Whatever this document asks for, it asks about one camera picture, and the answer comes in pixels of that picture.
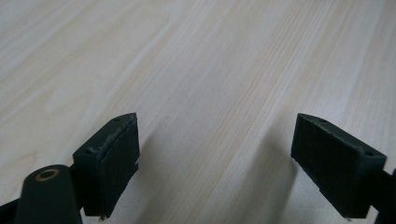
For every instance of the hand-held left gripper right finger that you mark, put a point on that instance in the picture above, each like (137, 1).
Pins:
(339, 165)

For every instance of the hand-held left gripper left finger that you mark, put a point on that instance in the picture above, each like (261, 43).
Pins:
(106, 161)

